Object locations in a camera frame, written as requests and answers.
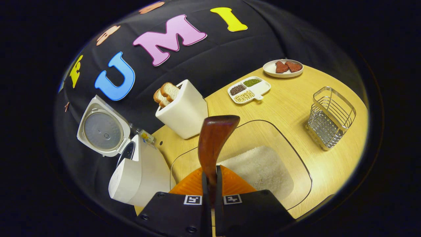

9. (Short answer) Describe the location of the white divided grain dish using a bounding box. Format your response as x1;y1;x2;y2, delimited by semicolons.
228;76;271;104

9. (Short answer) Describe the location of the toasted bread slice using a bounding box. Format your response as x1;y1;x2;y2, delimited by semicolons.
153;88;170;108
160;82;180;102

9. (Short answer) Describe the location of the clear plastic rice box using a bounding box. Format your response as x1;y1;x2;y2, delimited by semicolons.
170;119;313;211

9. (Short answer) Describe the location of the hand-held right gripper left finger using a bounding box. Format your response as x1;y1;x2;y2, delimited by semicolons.
136;166;211;237

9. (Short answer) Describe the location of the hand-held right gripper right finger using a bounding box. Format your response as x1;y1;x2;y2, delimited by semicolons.
215;165;296;237

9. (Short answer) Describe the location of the white rice cooker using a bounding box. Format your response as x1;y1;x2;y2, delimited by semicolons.
77;95;171;207

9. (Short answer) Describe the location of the white toaster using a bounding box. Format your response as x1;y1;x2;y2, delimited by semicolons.
155;79;209;139

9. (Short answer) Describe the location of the round white plate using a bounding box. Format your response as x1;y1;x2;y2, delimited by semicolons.
263;59;304;78

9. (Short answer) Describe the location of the brown wooden spoon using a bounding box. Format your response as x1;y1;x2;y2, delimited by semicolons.
198;115;240;208

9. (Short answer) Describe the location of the small glass bottle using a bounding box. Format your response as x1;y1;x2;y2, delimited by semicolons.
130;123;157;147

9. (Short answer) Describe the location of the pile of yellow beans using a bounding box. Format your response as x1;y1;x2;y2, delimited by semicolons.
234;91;255;103

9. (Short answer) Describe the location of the metal wire chopstick holder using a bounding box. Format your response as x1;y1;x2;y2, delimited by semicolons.
307;87;357;151

